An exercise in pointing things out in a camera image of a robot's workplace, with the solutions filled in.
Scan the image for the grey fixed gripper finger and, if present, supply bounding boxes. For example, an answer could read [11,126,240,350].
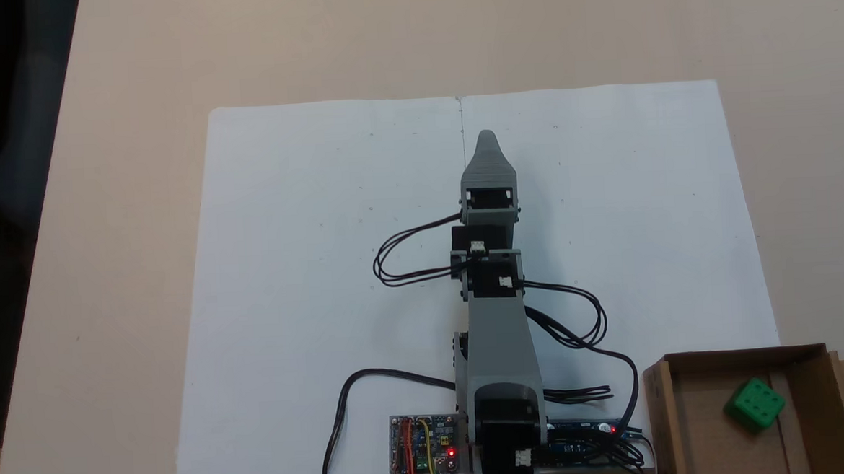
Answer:
[457,127,519,191]

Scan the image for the yellow jumper wire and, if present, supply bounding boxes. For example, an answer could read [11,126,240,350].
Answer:
[416,418,448,474]

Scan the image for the black power cable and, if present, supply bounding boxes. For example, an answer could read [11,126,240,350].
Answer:
[315,364,465,474]

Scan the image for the circuit board with jumper wires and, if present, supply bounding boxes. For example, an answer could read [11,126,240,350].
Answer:
[387,411,462,474]

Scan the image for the green die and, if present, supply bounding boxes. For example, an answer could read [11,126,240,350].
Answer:
[722,376,790,437]

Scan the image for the black motor cable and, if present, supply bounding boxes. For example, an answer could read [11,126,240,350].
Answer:
[525,301,644,438]
[370,212,470,290]
[521,277,610,354]

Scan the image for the red jumper wire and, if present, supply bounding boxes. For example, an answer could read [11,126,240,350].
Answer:
[395,418,416,474]

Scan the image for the blue circuit board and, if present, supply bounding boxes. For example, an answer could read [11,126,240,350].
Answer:
[546,416,648,471]

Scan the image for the brown cardboard box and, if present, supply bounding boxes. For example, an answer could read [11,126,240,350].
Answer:
[641,342,844,474]

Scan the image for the white paper sheet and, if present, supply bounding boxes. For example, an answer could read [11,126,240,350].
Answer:
[457,76,789,474]
[157,94,483,474]

